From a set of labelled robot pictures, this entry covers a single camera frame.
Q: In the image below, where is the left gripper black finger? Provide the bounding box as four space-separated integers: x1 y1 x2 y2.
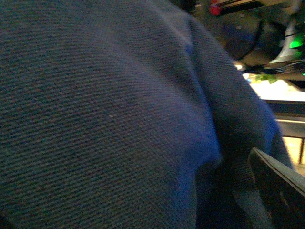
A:
248 148 305 229

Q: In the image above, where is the blue denim garment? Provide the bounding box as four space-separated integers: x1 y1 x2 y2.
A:
0 0 291 229

